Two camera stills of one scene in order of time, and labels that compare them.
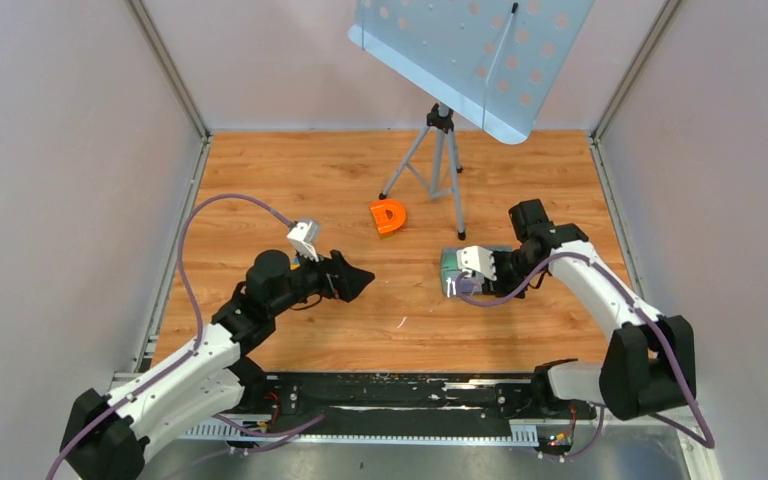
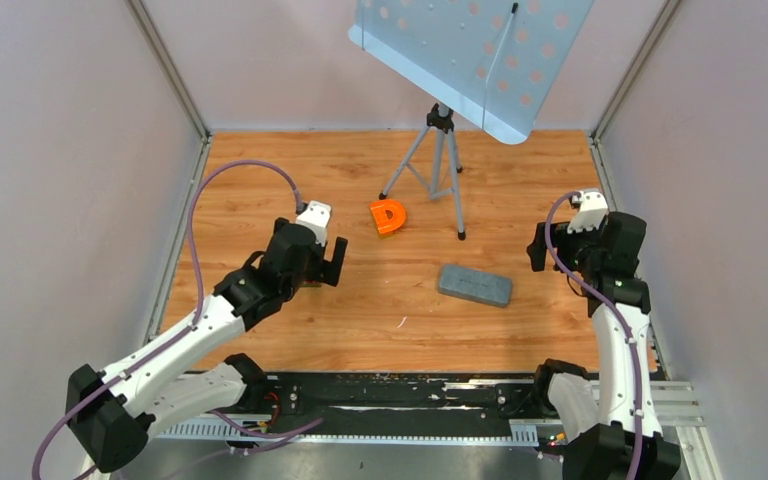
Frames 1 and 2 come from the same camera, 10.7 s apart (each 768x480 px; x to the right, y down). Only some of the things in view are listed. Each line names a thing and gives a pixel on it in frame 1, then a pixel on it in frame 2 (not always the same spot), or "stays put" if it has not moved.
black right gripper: [501, 287] to [561, 238]
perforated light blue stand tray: [489, 63] stays put
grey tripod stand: [444, 178] stays put
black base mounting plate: [414, 397] stays put
